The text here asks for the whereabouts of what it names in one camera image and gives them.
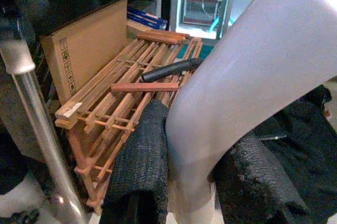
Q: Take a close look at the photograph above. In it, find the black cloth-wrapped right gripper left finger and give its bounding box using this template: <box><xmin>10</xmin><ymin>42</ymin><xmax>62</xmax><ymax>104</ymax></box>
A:
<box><xmin>101</xmin><ymin>99</ymin><xmax>171</xmax><ymax>224</ymax></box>

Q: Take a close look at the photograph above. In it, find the chrome metal pole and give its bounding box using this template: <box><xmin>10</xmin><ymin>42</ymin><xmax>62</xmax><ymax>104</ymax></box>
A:
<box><xmin>0</xmin><ymin>36</ymin><xmax>89</xmax><ymax>224</ymax></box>

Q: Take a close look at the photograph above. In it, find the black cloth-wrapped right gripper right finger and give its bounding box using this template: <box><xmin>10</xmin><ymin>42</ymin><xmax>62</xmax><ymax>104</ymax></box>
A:
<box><xmin>210</xmin><ymin>134</ymin><xmax>314</xmax><ymax>224</ymax></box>

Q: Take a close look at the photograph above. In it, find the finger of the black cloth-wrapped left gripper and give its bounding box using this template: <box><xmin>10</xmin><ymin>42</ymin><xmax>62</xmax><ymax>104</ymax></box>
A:
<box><xmin>0</xmin><ymin>0</ymin><xmax>51</xmax><ymax>37</ymax></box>

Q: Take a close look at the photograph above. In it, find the red framed device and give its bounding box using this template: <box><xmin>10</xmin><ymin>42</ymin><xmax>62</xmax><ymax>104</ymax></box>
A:
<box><xmin>183</xmin><ymin>0</ymin><xmax>221</xmax><ymax>25</ymax></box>

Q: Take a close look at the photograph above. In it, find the blue printed box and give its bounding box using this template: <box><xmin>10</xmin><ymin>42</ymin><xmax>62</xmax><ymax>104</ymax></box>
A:
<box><xmin>127</xmin><ymin>7</ymin><xmax>168</xmax><ymax>30</ymax></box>

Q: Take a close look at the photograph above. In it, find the black cloth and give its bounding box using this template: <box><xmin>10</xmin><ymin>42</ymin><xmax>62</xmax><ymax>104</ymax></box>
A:
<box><xmin>252</xmin><ymin>84</ymin><xmax>337</xmax><ymax>224</ymax></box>

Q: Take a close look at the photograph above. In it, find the brown cardboard box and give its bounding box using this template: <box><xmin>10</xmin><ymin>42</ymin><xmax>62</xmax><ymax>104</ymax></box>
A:
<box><xmin>41</xmin><ymin>0</ymin><xmax>129</xmax><ymax>106</ymax></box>

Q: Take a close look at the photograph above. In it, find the wooden folding slatted rack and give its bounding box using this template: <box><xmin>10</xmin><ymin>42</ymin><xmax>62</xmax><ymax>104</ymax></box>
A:
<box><xmin>54</xmin><ymin>29</ymin><xmax>205</xmax><ymax>216</ymax></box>

